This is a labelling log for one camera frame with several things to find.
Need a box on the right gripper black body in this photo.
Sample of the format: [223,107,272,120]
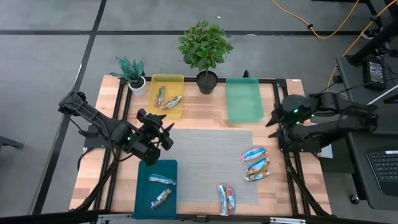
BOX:
[277,104,289,141]

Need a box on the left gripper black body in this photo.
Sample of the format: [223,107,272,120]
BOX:
[137,108,175,151]

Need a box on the blue orange granola bar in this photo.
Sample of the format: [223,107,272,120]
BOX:
[246,157,271,175]
[240,147,267,162]
[244,169,272,182]

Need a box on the green translucent plastic bin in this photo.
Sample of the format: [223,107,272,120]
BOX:
[225,77,265,123]

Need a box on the yellow translucent plastic bin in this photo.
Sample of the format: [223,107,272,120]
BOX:
[147,73,185,119]

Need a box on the grey woven table mat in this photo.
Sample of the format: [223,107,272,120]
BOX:
[158,129,260,205]

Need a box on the small plant in white pot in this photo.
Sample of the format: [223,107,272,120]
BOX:
[108,55,147,96]

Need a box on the dark blue plastic bin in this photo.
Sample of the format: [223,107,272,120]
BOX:
[133,159,178,220]

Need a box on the leafy tree in black pot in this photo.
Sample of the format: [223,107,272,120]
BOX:
[177,20,234,95]

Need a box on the dark grey desk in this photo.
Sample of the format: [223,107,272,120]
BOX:
[336,55,398,210]

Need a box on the silver metal rod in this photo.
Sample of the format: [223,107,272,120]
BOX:
[366,84,398,106]

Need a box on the black power adapter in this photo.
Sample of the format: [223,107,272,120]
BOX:
[363,57,388,91]

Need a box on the black keyboard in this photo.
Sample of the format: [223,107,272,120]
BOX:
[366,150,398,197]

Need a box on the black front crossbar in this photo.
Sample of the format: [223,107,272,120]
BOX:
[0,210,398,224]

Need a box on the dark chair leg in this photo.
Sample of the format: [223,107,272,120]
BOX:
[0,135,25,151]

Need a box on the black aluminium rig frame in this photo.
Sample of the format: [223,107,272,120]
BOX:
[70,73,333,218]

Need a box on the silver metal bracket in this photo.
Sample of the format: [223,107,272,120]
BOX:
[97,213,135,224]
[269,217,307,224]

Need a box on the thin black cable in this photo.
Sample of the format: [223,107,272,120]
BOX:
[326,76,398,94]

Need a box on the orange extension cable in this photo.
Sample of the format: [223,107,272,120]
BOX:
[325,0,398,94]
[269,0,361,40]

